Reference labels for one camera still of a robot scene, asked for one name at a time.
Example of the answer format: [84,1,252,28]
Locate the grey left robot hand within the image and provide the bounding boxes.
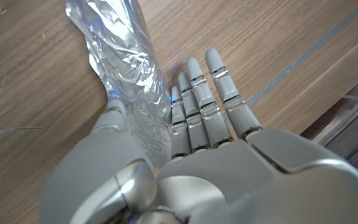
[39,48,358,224]

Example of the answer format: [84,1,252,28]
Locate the silver foil packet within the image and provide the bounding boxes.
[65,0,173,169]

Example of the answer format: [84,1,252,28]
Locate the printed sofa room backdrop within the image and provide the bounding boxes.
[300,54,358,178]

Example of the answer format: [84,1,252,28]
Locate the grey tape outline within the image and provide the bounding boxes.
[246,0,358,107]

